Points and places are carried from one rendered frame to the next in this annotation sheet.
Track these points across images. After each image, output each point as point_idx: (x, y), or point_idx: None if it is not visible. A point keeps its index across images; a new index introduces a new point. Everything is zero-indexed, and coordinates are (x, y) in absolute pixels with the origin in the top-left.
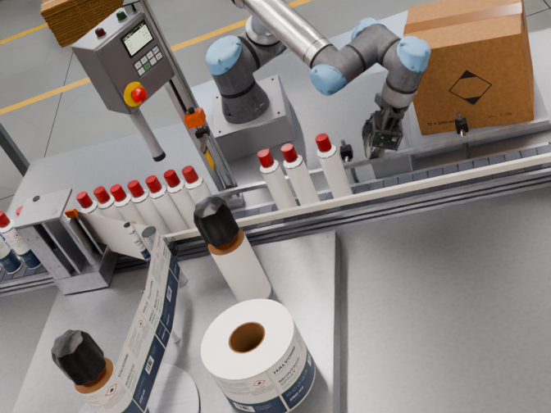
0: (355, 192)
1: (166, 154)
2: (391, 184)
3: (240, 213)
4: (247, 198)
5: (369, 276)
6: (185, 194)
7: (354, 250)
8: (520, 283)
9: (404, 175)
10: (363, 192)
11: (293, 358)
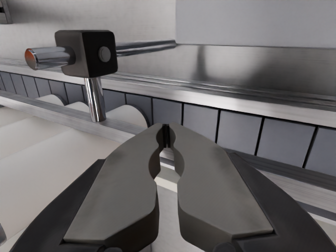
0: (153, 121)
1: None
2: (238, 139)
3: (7, 78)
4: (11, 6)
5: (181, 239)
6: None
7: (164, 192)
8: None
9: (287, 123)
10: (160, 180)
11: None
